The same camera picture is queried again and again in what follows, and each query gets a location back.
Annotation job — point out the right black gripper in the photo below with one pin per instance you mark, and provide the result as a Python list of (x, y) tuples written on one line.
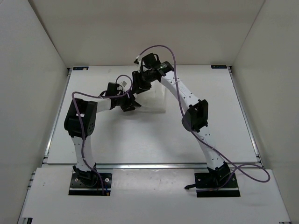
[(138, 85)]

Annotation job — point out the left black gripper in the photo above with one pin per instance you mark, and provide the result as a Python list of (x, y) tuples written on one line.
[(130, 102)]

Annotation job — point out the white pleated skirt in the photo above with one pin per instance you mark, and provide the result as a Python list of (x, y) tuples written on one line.
[(153, 100)]

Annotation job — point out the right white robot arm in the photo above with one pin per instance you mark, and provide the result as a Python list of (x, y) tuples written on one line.
[(194, 111)]

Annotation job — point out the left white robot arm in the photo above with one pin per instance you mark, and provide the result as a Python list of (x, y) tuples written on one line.
[(81, 118)]

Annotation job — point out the left blue corner label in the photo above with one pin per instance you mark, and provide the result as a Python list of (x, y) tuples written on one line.
[(80, 68)]

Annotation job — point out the blue corner label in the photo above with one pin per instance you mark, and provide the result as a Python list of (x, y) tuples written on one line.
[(218, 66), (80, 68)]

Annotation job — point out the right blue corner label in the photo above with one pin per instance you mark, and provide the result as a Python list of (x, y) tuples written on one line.
[(218, 66)]

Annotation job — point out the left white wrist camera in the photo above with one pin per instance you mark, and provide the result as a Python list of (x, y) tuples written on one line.
[(123, 83)]

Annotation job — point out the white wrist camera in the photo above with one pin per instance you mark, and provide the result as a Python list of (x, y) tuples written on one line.
[(139, 62), (123, 83)]

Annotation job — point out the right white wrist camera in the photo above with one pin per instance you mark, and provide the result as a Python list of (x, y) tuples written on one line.
[(139, 62)]

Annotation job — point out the aluminium table rail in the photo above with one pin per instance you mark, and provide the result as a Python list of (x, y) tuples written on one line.
[(151, 166)]

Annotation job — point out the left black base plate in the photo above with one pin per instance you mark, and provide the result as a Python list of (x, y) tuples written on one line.
[(88, 183)]

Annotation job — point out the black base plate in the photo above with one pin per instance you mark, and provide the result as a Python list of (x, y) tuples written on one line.
[(88, 183), (206, 187)]

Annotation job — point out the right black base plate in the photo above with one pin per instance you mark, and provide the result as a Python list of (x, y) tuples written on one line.
[(206, 187)]

